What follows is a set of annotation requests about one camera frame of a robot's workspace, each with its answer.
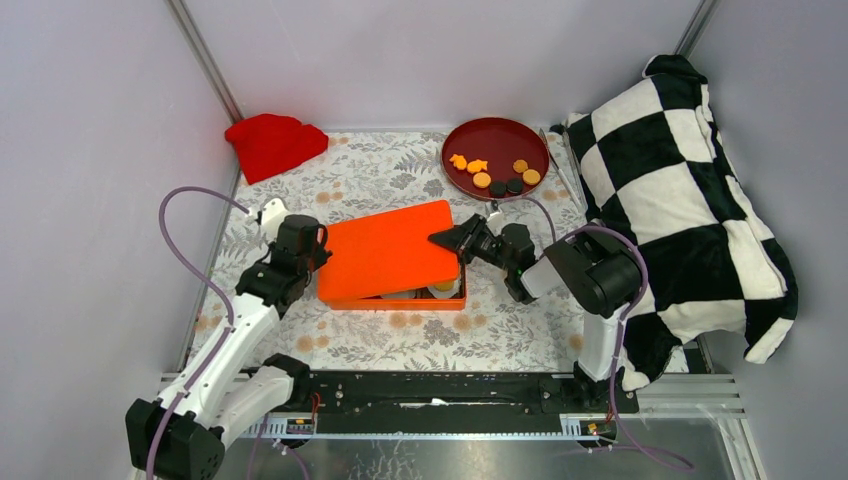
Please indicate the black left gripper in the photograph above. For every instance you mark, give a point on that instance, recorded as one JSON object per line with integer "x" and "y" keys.
{"x": 322, "y": 254}

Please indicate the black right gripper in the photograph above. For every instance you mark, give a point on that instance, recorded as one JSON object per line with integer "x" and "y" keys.
{"x": 463, "y": 237}

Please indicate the orange cookie tin box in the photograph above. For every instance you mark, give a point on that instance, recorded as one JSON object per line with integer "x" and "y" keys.
{"x": 424, "y": 301}

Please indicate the orange tin lid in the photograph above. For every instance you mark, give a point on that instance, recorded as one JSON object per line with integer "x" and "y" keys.
{"x": 387, "y": 253}

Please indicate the dark red round plate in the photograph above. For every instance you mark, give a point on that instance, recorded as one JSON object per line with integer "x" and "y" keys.
{"x": 500, "y": 143}

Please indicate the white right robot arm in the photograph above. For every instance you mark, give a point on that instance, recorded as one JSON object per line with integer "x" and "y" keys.
{"x": 601, "y": 268}

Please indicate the black sandwich cookie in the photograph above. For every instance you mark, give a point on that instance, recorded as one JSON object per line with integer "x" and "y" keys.
{"x": 515, "y": 186}
{"x": 497, "y": 189}

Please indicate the orange fish shaped cookie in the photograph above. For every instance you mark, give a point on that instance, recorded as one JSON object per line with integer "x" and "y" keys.
{"x": 459, "y": 162}
{"x": 477, "y": 166}

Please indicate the floral table cloth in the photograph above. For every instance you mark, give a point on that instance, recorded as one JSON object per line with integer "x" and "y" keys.
{"x": 365, "y": 173}

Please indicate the swirl butter cookie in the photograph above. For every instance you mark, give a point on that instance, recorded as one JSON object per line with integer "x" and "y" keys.
{"x": 521, "y": 167}

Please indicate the red cloth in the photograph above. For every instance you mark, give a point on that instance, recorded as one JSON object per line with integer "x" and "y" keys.
{"x": 267, "y": 145}

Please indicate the black white checkered blanket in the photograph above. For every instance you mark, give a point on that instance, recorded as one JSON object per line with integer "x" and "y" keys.
{"x": 652, "y": 167}

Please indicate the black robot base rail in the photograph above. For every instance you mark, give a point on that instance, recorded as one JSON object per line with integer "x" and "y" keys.
{"x": 410, "y": 402}

